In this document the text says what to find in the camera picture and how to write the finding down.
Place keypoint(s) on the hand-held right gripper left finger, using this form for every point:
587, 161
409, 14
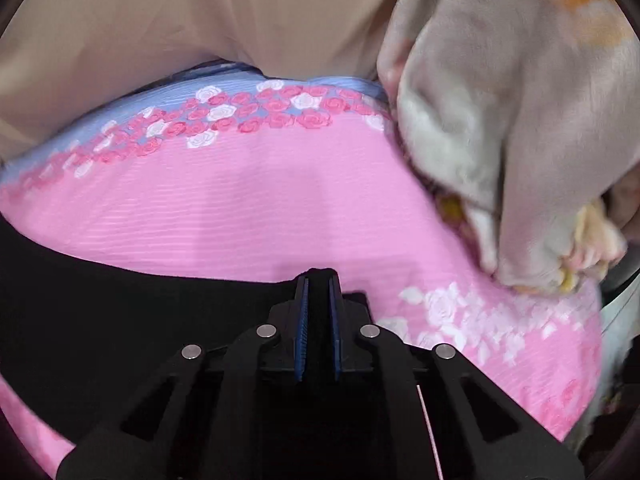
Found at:
301, 332

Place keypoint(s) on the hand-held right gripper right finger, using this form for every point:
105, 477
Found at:
334, 332

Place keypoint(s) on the black pants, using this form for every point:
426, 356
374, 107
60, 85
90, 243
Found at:
100, 300

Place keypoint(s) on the pink floral bedsheet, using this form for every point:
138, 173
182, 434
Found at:
250, 200

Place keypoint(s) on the cream floral fleece blanket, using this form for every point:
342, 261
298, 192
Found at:
500, 110

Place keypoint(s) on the beige cloth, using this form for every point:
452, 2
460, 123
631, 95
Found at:
150, 20

